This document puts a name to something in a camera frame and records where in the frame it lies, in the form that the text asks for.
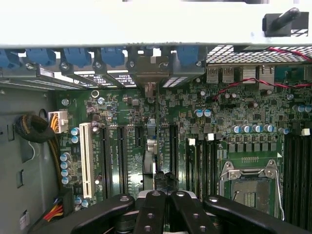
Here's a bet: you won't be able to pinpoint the long PCIe expansion slot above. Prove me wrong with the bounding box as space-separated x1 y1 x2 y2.
169 123 179 176
100 124 113 199
116 124 128 195

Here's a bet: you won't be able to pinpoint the socket locking lever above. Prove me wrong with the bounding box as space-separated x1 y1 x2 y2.
274 168 286 221

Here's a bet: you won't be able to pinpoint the red black twisted wire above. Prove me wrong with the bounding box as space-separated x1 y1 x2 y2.
212 46 312 102

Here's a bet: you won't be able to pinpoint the short PCIe expansion slot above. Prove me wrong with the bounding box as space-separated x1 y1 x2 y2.
135 125 145 148

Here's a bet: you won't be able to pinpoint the green motherboard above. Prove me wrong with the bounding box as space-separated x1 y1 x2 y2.
56 63 312 234

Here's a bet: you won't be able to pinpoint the CPU socket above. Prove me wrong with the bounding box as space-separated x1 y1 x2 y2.
218 159 286 221

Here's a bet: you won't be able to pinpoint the black open PC case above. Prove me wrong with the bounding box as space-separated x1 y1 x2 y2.
0 0 312 234

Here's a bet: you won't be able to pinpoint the red yellow power wires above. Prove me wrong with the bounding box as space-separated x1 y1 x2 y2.
42 195 66 223

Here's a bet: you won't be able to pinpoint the silver USB port housing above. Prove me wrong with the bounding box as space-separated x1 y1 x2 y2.
206 67 221 83
221 67 235 83

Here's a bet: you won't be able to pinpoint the black case lock latch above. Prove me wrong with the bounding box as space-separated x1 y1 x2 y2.
262 7 309 37

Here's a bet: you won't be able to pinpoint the silver rear port housing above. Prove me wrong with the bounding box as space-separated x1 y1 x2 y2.
258 65 275 90
242 65 257 84

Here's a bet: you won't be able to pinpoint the white PCI expansion slot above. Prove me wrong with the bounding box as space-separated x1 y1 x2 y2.
79 122 95 199

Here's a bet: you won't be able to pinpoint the white motherboard power connector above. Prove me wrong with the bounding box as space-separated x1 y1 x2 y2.
48 110 69 134

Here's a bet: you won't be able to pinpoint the black sleeved cable bundle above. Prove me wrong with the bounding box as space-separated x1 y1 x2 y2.
14 112 63 193

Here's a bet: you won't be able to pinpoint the blue card retention clip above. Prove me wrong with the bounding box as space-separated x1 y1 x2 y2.
62 48 93 69
99 47 125 68
175 46 200 71
0 48 21 70
25 48 58 67

